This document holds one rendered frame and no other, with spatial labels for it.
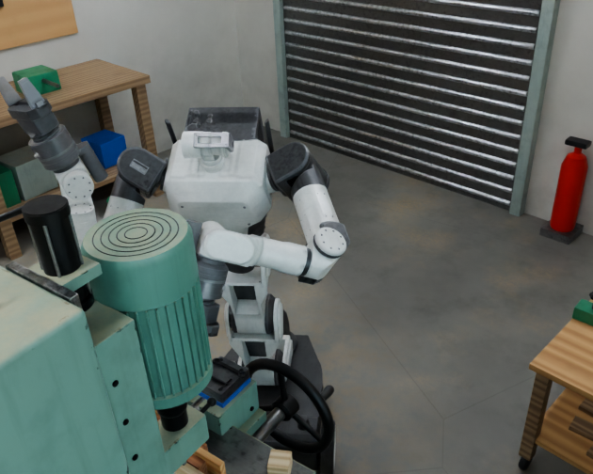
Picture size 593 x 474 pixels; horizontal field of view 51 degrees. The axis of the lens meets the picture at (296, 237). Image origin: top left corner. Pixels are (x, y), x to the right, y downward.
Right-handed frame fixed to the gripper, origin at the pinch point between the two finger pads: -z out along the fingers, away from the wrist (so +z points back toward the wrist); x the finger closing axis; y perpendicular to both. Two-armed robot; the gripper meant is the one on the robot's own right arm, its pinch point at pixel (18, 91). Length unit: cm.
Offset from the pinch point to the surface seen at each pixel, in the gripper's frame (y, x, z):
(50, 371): 42, 65, 13
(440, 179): -246, -72, 215
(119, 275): 25, 57, 15
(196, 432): 27, 49, 59
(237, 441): 19, 45, 75
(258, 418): 10, 41, 80
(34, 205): 28, 55, -1
